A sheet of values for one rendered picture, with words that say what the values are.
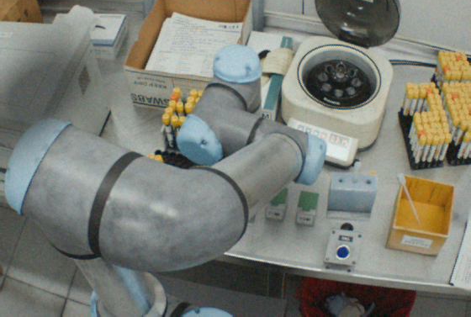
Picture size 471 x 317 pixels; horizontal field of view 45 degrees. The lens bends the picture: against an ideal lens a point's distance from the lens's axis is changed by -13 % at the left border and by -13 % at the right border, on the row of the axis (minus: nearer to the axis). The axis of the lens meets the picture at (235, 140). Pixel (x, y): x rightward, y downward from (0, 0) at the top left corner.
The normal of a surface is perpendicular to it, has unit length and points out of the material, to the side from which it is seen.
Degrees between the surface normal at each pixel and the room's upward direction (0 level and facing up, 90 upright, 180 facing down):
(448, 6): 90
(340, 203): 90
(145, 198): 23
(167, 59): 1
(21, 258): 0
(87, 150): 15
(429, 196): 90
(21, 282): 0
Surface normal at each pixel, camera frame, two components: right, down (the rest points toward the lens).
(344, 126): -0.39, 0.76
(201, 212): 0.68, -0.22
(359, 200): -0.13, 0.81
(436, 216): -0.04, -0.58
